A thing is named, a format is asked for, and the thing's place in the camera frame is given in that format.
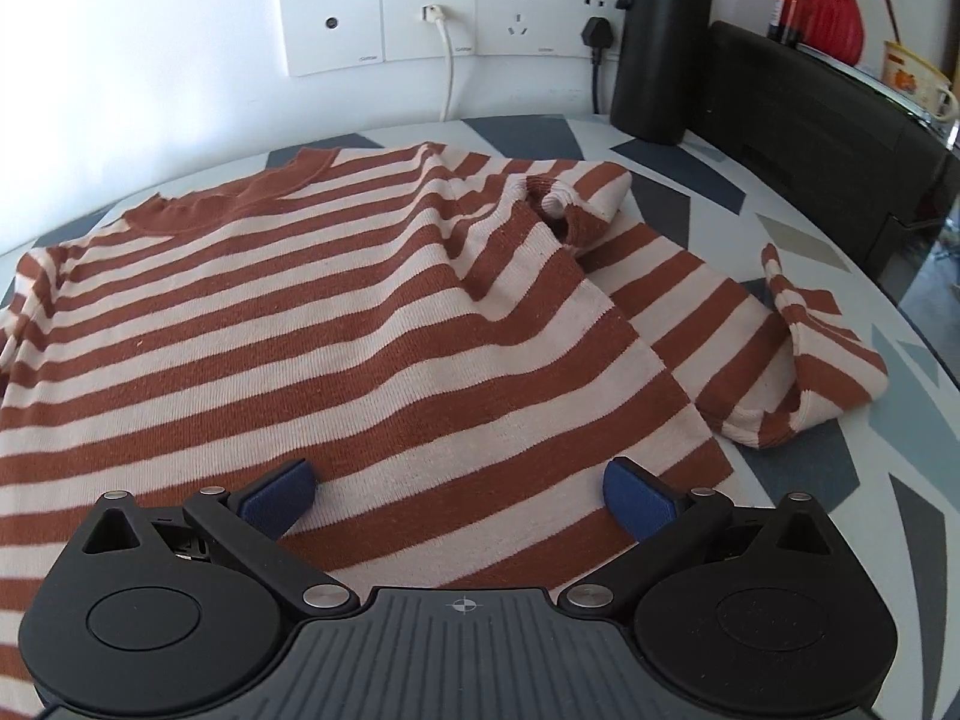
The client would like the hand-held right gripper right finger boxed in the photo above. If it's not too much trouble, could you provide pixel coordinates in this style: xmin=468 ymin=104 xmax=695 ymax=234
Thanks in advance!
xmin=559 ymin=456 xmax=832 ymax=613

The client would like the red vase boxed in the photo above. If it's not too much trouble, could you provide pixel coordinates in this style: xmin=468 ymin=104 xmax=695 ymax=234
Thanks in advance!
xmin=784 ymin=0 xmax=865 ymax=67

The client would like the brown white striped sweater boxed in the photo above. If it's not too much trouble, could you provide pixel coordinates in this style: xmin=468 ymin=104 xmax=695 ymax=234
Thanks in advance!
xmin=0 ymin=141 xmax=890 ymax=683

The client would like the black water bottle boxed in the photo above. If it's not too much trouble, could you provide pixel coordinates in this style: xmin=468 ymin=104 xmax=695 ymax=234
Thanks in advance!
xmin=609 ymin=0 xmax=713 ymax=147

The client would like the white wall coaxial outlet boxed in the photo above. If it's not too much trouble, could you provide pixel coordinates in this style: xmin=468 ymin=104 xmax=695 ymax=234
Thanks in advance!
xmin=279 ymin=0 xmax=386 ymax=78

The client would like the black plug with cable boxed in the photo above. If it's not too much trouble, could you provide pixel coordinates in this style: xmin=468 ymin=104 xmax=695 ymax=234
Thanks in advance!
xmin=580 ymin=15 xmax=618 ymax=118

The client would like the white plug with cable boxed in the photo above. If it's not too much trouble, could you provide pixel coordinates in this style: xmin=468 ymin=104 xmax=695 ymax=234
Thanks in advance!
xmin=421 ymin=5 xmax=457 ymax=123

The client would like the small dark bottle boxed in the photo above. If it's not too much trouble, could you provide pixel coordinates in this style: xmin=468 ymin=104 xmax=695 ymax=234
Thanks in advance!
xmin=767 ymin=0 xmax=808 ymax=47

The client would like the black box appliance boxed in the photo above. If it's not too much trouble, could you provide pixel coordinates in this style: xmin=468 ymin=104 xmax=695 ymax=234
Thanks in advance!
xmin=701 ymin=20 xmax=952 ymax=293

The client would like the white orange printed mug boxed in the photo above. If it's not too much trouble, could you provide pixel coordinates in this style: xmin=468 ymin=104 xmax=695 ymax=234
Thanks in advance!
xmin=880 ymin=40 xmax=959 ymax=122

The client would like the white wall data outlet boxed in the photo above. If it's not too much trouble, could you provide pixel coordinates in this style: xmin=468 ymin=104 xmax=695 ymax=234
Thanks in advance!
xmin=381 ymin=0 xmax=479 ymax=63

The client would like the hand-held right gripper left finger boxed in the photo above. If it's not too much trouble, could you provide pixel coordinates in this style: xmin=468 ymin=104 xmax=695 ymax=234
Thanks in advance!
xmin=79 ymin=457 xmax=358 ymax=620

